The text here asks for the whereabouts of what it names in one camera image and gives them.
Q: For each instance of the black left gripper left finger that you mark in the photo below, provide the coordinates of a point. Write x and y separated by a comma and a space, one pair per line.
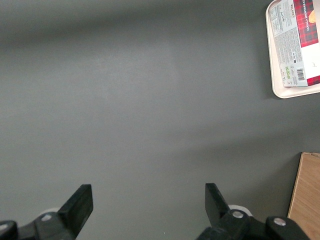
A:
75, 210

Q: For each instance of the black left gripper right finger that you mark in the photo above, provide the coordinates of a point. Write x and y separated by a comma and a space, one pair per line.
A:
225, 215

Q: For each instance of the cream plastic tray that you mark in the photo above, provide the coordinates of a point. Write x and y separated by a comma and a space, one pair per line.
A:
270, 62

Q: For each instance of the light wooden board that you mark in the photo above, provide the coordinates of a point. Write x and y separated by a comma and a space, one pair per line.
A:
306, 197

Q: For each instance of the red tartan shortbread box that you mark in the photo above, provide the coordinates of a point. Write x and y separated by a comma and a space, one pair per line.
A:
297, 42

